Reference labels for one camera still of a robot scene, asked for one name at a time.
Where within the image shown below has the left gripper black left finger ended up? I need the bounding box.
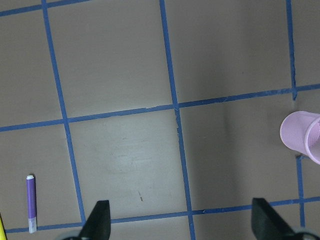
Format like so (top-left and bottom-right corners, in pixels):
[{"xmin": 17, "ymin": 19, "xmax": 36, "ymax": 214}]
[{"xmin": 78, "ymin": 200, "xmax": 111, "ymax": 240}]

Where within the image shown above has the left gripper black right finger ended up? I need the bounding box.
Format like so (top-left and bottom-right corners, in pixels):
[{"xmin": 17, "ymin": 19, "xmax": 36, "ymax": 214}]
[{"xmin": 251, "ymin": 198, "xmax": 302, "ymax": 240}]

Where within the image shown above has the purple pen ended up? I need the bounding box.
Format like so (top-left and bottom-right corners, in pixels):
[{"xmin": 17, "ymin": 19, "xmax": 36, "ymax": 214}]
[{"xmin": 26, "ymin": 174, "xmax": 37, "ymax": 234}]

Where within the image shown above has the pink plastic cup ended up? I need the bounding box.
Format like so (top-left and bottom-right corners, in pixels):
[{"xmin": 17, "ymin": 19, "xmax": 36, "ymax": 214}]
[{"xmin": 279, "ymin": 111, "xmax": 320, "ymax": 164}]

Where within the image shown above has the yellow pen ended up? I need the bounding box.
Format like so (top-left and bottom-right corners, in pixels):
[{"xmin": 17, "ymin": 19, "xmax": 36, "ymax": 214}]
[{"xmin": 0, "ymin": 217, "xmax": 7, "ymax": 240}]

